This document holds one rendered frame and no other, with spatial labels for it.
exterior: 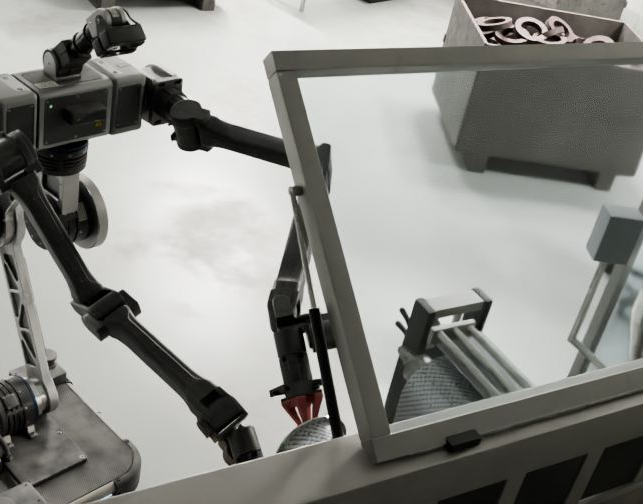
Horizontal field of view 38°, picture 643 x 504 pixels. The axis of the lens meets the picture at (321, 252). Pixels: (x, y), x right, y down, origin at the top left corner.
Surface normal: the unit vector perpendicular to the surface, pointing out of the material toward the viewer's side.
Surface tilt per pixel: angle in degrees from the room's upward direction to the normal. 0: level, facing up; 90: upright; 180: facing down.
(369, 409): 40
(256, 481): 0
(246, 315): 0
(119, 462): 0
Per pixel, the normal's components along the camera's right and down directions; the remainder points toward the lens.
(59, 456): 0.18, -0.83
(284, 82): 0.44, -0.28
